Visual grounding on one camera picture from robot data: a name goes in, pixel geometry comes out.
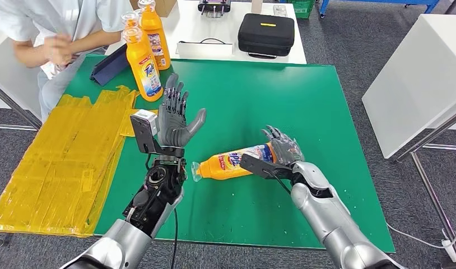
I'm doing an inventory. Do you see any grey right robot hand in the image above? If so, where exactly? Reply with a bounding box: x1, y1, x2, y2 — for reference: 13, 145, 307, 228
261, 125, 306, 167

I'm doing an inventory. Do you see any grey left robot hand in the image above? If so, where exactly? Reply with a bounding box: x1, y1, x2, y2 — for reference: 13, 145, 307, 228
157, 73, 207, 148

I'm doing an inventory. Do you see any orange detergent bottle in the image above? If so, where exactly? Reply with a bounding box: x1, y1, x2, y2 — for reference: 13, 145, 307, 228
121, 12, 142, 38
190, 142, 279, 183
122, 26, 164, 103
138, 0, 172, 71

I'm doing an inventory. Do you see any green table mat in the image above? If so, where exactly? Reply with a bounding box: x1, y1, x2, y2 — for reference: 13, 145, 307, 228
64, 54, 395, 255

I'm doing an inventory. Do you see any blue tablet case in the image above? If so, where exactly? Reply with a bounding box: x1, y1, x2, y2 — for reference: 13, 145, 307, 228
90, 44, 129, 87

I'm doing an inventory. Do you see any black carrying case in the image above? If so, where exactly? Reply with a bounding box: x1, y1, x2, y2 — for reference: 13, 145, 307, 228
238, 14, 296, 60

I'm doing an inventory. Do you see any person's left hand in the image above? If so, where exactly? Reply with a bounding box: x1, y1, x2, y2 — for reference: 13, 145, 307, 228
66, 46, 82, 64

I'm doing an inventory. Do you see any person's hand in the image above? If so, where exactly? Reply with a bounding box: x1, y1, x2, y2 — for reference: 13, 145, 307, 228
66, 46, 82, 64
42, 34, 73, 68

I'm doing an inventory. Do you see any brown cardboard box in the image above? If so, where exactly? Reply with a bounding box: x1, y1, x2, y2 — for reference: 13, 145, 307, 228
129, 0, 178, 18

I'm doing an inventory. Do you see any black controller device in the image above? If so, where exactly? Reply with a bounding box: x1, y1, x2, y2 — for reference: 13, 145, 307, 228
197, 0, 232, 19

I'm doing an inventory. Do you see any yellow taped cardboard sheet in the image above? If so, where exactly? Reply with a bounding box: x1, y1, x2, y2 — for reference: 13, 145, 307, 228
0, 86, 159, 238

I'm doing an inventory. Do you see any green plastic crate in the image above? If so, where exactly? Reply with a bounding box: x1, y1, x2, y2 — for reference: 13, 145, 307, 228
286, 0, 316, 20

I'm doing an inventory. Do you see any person's right hand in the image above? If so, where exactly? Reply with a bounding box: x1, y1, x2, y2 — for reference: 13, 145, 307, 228
42, 34, 73, 68

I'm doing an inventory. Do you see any white side table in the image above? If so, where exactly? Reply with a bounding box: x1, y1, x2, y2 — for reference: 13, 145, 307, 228
362, 15, 456, 257

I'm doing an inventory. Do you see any blue metal rack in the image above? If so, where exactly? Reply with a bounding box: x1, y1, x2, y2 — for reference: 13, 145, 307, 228
319, 0, 442, 19

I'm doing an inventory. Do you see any person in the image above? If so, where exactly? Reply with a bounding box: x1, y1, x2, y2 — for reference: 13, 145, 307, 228
0, 0, 134, 122

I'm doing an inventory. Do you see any white seat with metal legs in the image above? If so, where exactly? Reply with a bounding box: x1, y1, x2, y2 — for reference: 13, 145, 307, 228
0, 35, 43, 129

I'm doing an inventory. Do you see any white power strip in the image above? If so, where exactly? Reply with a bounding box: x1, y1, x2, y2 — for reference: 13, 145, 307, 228
441, 230, 456, 265

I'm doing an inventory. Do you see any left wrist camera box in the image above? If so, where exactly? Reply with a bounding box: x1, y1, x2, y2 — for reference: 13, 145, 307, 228
129, 109, 185, 159

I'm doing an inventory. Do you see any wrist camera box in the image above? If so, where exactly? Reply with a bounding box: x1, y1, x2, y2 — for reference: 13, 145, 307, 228
240, 154, 294, 181
129, 109, 185, 159

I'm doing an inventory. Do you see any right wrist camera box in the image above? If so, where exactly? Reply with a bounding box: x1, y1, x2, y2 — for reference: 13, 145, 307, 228
240, 154, 294, 181

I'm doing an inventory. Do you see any black cable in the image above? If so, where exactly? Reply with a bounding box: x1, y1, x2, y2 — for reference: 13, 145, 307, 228
179, 38, 233, 46

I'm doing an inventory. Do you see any white power cable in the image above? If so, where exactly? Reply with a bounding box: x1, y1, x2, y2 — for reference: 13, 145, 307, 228
385, 222, 456, 250

